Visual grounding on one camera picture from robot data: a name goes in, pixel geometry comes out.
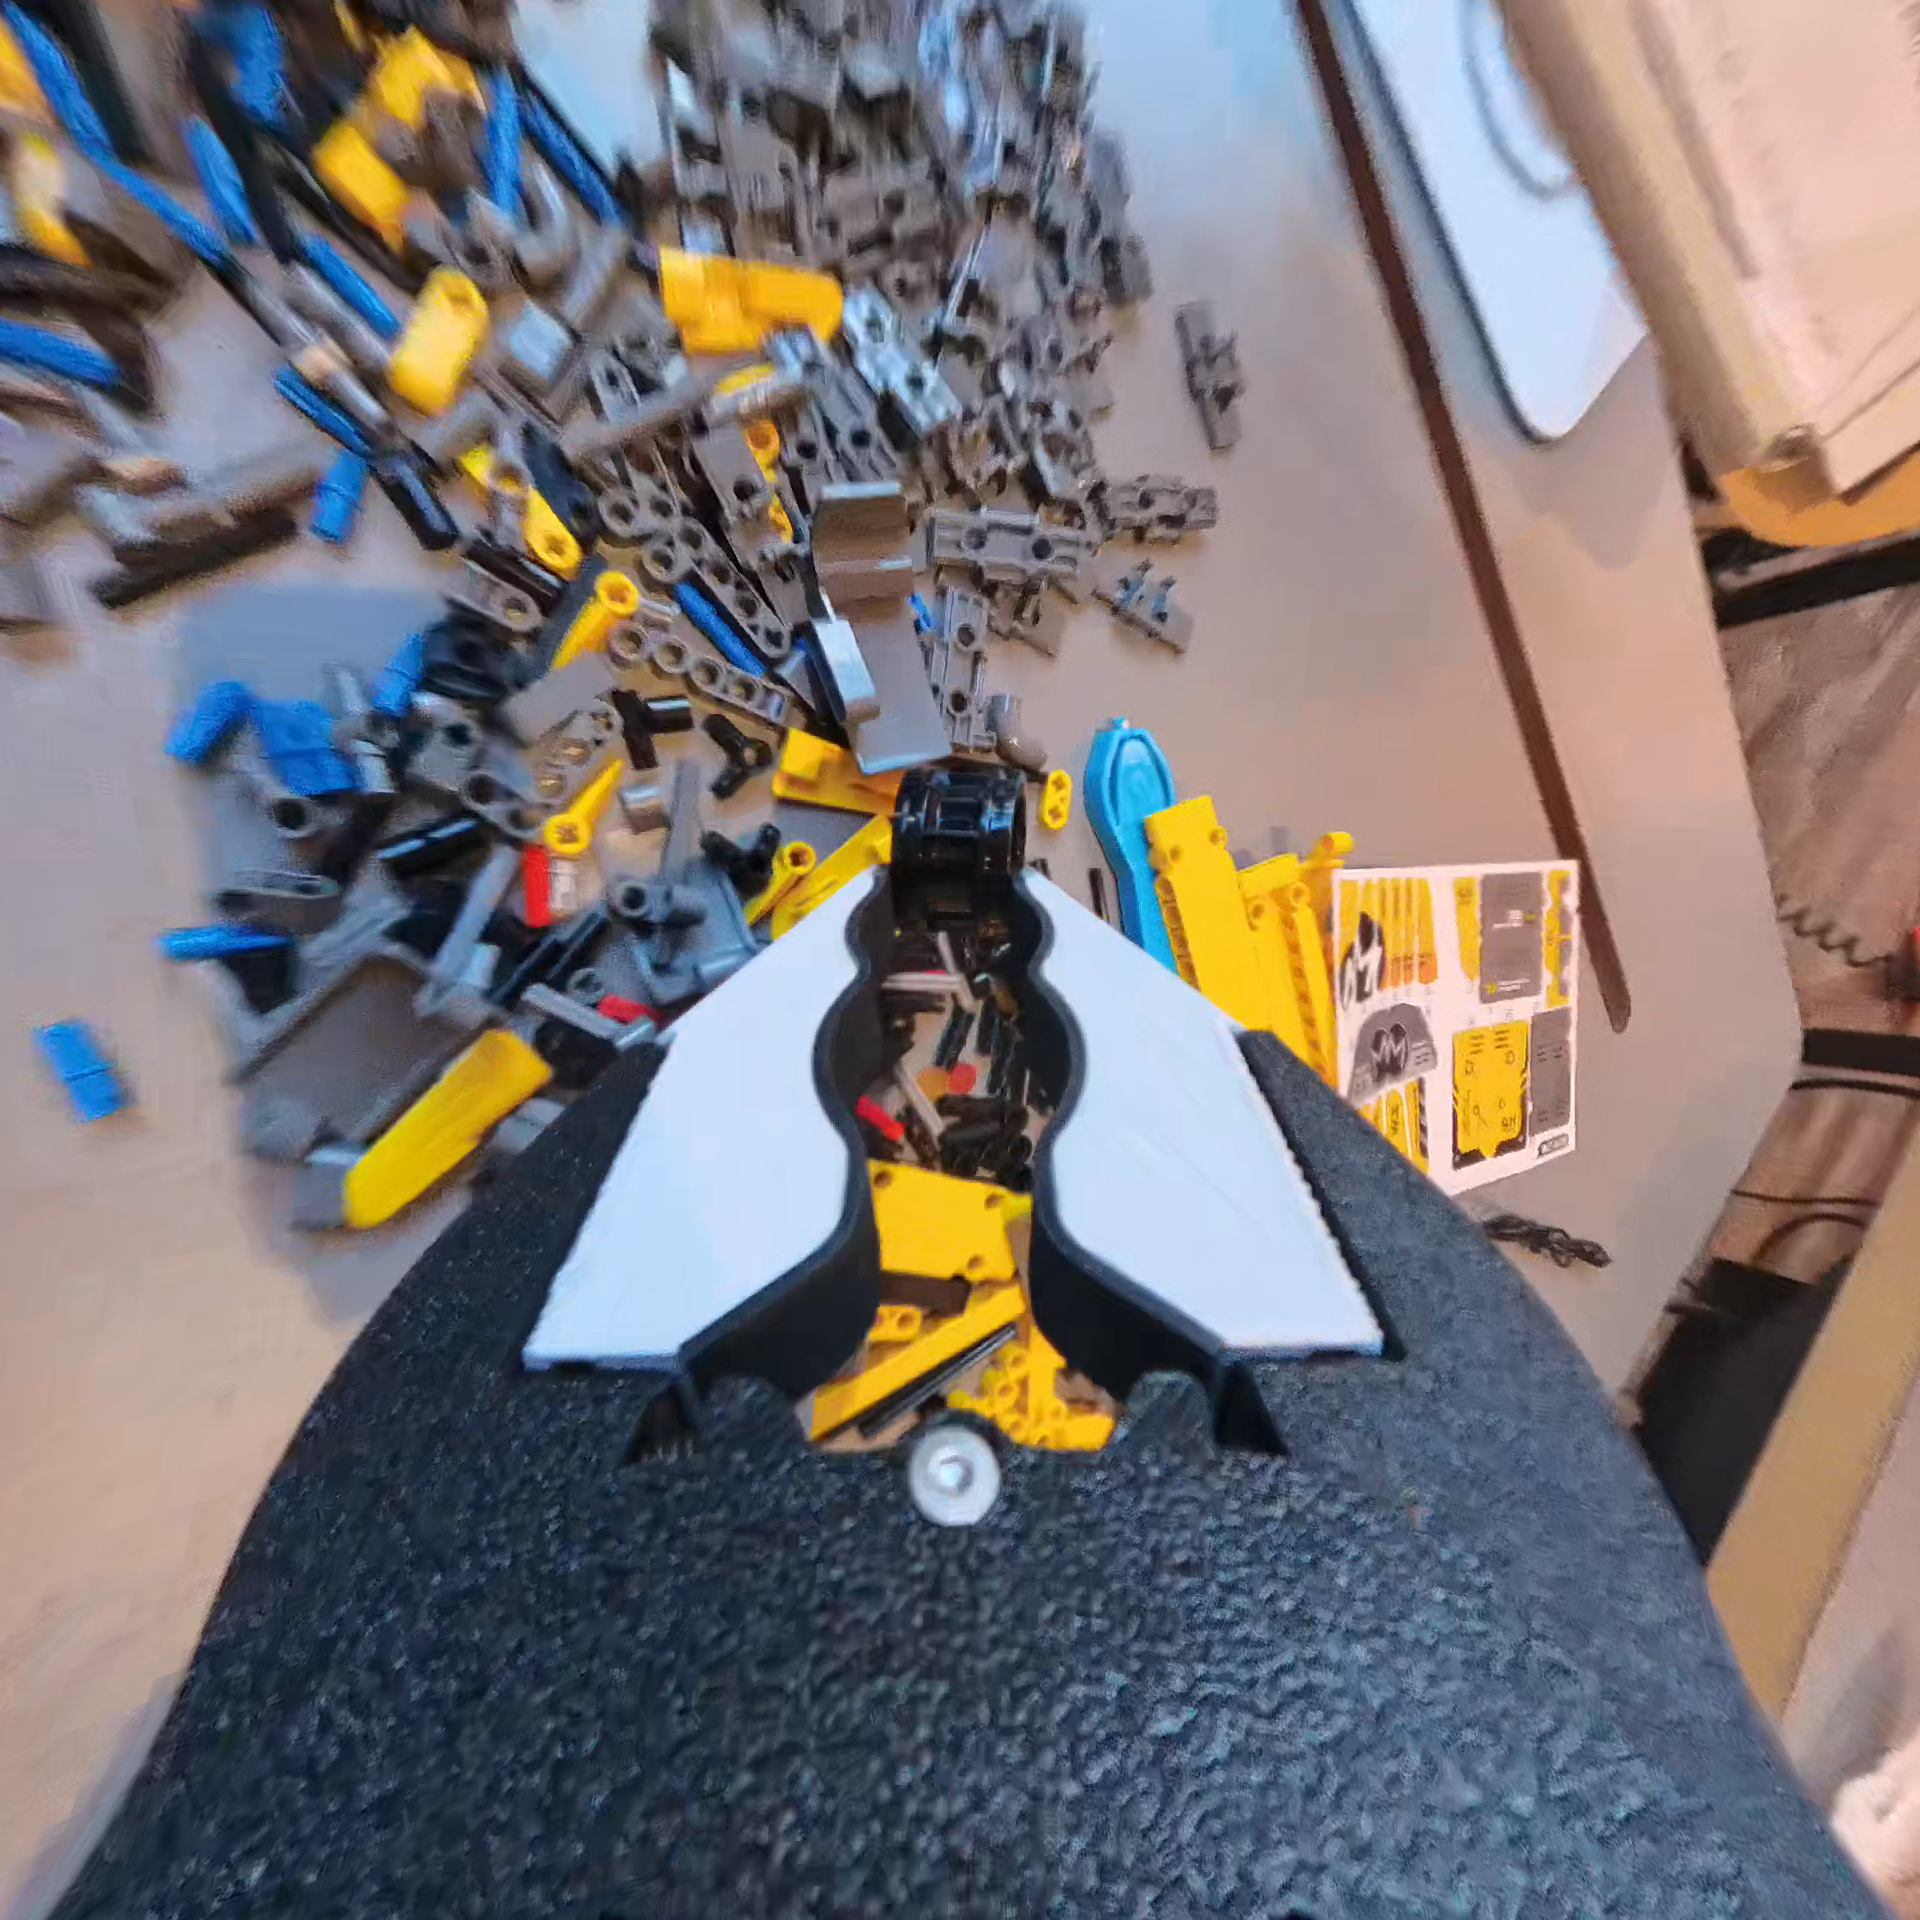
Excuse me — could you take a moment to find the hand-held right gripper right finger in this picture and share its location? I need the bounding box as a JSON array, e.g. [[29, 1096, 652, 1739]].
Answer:
[[1005, 869, 1386, 1363]]

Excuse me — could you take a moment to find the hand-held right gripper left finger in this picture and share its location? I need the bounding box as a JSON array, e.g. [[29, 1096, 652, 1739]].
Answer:
[[520, 865, 893, 1374]]

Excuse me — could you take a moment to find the black toy ring connector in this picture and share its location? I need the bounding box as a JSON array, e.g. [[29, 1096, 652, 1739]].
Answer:
[[886, 763, 1034, 934]]

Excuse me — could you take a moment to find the heap of yellow toy beams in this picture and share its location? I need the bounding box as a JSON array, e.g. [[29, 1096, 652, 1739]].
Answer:
[[808, 1152, 1123, 1456]]

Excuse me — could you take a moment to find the yellow black sticker sheet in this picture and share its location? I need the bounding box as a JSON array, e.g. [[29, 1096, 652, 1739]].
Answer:
[[1326, 854, 1586, 1201]]

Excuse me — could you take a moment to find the blue curved toy panel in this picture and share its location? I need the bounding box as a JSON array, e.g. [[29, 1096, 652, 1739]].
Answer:
[[1082, 716, 1189, 981]]

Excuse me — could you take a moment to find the pile of small building pieces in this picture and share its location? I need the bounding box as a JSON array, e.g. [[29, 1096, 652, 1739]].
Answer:
[[0, 0, 1251, 1250]]

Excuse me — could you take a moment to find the white stand base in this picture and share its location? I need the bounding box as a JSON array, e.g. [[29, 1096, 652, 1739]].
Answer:
[[1332, 0, 1656, 448]]

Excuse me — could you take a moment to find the printed paper sheet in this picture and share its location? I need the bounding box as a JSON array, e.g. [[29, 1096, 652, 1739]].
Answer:
[[1512, 0, 1920, 501]]

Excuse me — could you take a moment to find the yellow toy frame part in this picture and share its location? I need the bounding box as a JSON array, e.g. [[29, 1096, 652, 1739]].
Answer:
[[1144, 794, 1355, 1092]]

